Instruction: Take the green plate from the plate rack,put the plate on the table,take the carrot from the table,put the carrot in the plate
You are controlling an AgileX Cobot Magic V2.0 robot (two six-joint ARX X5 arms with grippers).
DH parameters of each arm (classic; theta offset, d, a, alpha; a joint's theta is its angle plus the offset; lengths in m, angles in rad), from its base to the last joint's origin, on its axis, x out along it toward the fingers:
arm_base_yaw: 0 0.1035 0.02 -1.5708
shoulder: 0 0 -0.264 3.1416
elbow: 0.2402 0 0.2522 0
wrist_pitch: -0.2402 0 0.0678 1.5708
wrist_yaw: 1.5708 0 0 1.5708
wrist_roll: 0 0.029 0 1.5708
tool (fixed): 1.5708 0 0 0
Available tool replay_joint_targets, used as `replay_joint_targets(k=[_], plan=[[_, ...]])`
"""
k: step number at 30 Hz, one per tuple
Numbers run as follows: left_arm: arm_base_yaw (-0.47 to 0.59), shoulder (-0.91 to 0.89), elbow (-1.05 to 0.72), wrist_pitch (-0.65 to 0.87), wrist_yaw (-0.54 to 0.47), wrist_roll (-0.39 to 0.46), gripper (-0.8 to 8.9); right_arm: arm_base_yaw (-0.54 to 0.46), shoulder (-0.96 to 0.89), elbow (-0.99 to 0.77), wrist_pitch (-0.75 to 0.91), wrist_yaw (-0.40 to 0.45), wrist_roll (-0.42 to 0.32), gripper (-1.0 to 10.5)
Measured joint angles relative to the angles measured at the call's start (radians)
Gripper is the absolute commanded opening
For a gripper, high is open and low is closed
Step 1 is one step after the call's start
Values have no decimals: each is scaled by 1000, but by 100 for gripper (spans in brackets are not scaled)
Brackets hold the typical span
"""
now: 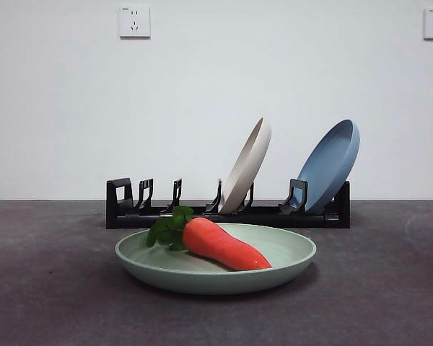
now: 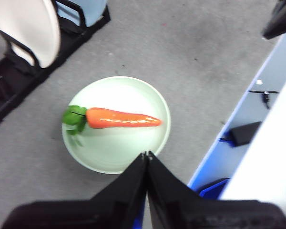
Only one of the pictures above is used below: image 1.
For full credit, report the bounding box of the orange carrot with green leaves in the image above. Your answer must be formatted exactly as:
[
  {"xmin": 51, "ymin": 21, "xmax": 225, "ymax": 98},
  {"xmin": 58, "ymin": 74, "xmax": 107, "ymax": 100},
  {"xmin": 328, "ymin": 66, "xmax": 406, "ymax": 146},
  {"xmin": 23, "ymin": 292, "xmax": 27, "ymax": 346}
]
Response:
[{"xmin": 146, "ymin": 205, "xmax": 273, "ymax": 271}]

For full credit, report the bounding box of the green round plate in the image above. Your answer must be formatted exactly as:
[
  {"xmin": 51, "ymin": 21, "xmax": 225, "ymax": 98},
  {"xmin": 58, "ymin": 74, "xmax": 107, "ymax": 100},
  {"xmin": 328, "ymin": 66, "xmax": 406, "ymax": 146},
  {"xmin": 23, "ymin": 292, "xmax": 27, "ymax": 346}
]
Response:
[{"xmin": 114, "ymin": 223, "xmax": 318, "ymax": 296}]

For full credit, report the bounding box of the beige round plate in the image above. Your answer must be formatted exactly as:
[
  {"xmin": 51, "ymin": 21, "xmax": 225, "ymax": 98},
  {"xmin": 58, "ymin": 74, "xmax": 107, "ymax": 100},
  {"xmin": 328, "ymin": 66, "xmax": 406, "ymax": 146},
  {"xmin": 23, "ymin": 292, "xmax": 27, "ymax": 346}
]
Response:
[{"xmin": 218, "ymin": 116, "xmax": 273, "ymax": 214}]

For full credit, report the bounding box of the black plate rack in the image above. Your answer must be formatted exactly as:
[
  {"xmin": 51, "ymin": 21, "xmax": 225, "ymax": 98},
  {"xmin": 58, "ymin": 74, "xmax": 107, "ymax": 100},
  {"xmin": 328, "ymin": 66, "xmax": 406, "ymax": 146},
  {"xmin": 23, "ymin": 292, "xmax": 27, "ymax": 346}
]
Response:
[{"xmin": 105, "ymin": 177, "xmax": 351, "ymax": 229}]

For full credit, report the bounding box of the blue round plate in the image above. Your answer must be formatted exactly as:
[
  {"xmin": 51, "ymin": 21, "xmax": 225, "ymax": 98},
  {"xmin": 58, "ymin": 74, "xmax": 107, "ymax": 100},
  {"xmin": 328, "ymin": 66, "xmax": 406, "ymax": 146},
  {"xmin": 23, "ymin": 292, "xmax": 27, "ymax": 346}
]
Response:
[{"xmin": 296, "ymin": 119, "xmax": 361, "ymax": 213}]

